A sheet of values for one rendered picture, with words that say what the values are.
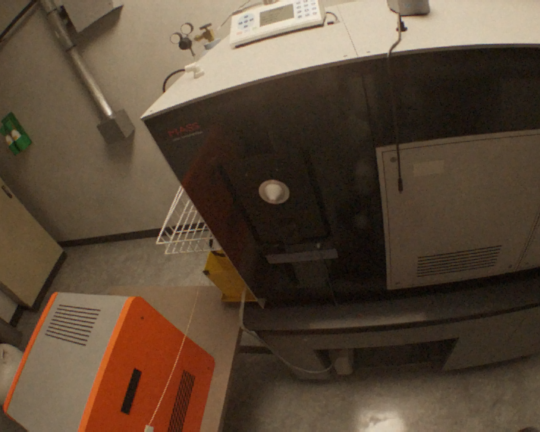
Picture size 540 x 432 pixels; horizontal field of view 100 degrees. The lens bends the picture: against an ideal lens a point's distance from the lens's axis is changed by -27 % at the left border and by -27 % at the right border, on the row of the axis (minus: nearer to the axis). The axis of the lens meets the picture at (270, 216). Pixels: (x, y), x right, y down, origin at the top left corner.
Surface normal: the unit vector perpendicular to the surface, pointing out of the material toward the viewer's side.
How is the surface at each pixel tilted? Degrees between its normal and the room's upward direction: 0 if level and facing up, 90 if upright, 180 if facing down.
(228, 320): 0
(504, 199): 90
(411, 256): 90
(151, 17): 90
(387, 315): 0
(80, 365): 0
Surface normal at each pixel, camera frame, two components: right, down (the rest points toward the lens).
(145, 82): -0.15, 0.71
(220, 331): -0.31, -0.70
